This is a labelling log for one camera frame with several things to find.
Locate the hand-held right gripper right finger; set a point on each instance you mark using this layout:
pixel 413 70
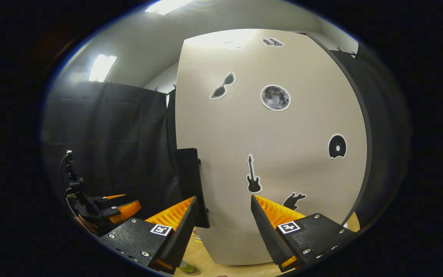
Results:
pixel 267 234

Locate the long ceiling light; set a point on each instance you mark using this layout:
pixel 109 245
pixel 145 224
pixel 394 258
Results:
pixel 167 5

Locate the dark grey cabinet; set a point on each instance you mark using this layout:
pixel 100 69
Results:
pixel 367 127

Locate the ceiling light near wall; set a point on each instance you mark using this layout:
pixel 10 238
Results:
pixel 102 67

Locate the green round object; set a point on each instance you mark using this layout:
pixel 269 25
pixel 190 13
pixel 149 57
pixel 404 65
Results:
pixel 188 267

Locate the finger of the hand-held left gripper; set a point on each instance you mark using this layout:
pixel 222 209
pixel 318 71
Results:
pixel 127 209
pixel 108 198

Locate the black backdrop cloth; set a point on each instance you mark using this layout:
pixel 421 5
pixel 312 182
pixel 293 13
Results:
pixel 110 134

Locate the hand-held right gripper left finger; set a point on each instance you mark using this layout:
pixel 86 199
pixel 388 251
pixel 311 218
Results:
pixel 183 238

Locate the beige cabinet door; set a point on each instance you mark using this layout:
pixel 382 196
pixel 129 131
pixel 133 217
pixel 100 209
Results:
pixel 283 154

